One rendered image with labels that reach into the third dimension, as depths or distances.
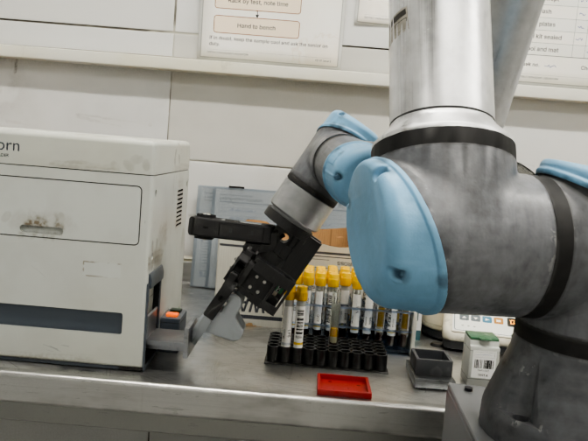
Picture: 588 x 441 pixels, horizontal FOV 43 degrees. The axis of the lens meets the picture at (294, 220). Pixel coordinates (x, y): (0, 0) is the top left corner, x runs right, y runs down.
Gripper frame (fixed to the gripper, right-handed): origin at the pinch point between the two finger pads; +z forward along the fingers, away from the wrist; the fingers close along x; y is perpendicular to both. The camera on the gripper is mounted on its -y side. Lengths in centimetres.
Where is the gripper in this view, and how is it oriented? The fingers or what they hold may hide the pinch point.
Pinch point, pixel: (194, 332)
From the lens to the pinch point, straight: 103.0
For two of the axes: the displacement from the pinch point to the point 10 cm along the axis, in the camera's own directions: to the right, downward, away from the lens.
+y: 8.2, 5.7, 0.3
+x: 0.3, -0.9, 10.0
